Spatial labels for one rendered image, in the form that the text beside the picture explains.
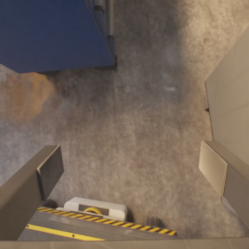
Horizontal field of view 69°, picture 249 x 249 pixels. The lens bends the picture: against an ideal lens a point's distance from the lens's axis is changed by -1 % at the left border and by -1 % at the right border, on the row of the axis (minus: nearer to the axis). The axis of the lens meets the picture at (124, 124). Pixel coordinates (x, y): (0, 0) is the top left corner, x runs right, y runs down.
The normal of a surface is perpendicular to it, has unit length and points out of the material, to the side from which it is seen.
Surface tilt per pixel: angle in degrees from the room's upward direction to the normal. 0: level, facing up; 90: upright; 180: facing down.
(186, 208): 0
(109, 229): 0
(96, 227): 0
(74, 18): 90
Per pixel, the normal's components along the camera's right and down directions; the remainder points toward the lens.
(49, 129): -0.15, -0.12
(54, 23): 0.02, 0.99
